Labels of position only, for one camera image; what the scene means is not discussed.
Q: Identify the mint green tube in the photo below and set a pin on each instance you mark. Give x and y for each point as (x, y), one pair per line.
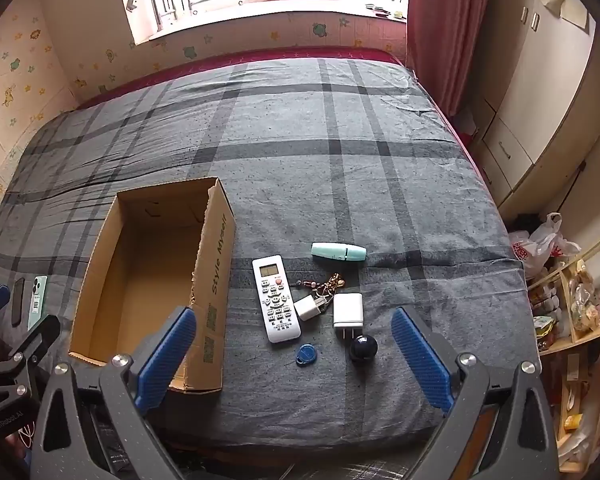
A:
(335, 251)

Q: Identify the cream wardrobe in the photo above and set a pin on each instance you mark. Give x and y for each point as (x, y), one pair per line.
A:
(545, 85)

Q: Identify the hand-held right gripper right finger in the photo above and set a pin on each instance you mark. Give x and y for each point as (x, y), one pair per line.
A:
(420, 360)

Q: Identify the large white charger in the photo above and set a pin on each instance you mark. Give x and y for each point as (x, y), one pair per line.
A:
(347, 310)

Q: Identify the green smartphone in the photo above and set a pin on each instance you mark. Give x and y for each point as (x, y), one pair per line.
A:
(37, 300)

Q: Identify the grey plaid blanket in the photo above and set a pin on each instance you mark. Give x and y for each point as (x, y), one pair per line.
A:
(330, 160)

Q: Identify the black smartphone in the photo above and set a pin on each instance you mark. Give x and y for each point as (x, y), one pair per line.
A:
(18, 302)

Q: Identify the wooden shelf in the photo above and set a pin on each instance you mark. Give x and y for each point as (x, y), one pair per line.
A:
(595, 332)

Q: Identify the yellow packet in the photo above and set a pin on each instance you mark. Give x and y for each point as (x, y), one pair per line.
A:
(572, 422)

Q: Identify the white remote control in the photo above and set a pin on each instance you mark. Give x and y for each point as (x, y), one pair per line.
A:
(275, 300)

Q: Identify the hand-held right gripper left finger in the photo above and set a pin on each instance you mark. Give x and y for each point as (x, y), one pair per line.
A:
(165, 355)

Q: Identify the black round ball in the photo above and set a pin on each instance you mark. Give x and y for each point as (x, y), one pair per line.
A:
(362, 347)

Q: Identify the small white charger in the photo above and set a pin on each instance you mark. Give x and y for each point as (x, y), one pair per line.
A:
(306, 308)

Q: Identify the blue key fob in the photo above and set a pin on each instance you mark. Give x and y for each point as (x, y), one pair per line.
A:
(307, 352)

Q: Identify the brown cardboard box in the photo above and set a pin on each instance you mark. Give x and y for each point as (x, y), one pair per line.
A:
(155, 260)

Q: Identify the red curtain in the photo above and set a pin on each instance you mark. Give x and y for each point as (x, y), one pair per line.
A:
(445, 35)

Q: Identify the white plastic bag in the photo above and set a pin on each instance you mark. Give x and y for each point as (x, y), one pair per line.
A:
(540, 245)

